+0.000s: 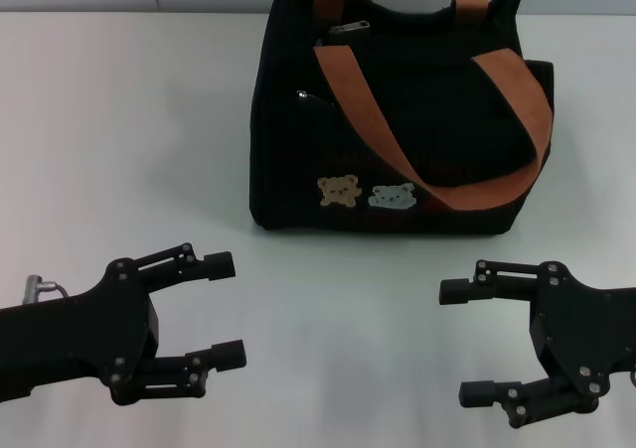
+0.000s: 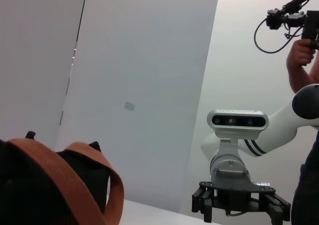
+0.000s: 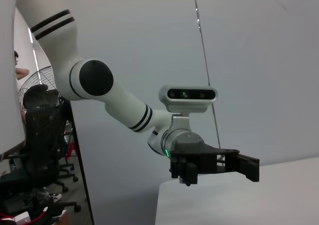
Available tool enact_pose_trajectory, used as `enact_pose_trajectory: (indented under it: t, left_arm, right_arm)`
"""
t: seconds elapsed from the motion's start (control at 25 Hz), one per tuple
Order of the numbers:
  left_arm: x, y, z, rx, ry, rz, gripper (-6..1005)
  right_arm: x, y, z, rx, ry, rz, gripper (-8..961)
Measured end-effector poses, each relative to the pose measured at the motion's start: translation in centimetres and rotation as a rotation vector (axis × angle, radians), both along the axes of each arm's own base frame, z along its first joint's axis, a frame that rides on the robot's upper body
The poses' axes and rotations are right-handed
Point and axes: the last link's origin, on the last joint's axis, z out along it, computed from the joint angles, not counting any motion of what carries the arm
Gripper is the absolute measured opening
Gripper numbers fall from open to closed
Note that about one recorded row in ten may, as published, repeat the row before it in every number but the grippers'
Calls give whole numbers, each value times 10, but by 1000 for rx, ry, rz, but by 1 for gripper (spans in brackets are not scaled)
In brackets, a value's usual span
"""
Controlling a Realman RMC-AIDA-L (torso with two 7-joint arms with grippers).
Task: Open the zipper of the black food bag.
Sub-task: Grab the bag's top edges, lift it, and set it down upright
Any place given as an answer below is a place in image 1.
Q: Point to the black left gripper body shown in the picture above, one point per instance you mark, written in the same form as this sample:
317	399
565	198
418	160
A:
89	334

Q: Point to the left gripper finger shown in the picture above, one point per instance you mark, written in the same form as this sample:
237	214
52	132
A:
213	265
223	356

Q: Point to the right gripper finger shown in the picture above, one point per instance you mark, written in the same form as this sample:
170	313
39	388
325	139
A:
457	291
477	394

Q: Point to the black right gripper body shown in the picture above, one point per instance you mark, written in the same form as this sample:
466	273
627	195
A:
591	329

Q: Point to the black bear-patch food bag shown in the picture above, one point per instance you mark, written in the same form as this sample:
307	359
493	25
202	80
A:
407	120

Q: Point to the small metal zipper pull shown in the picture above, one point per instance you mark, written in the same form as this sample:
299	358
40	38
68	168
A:
303	96

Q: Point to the large metal zipper pull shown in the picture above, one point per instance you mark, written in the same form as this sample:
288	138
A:
350	30

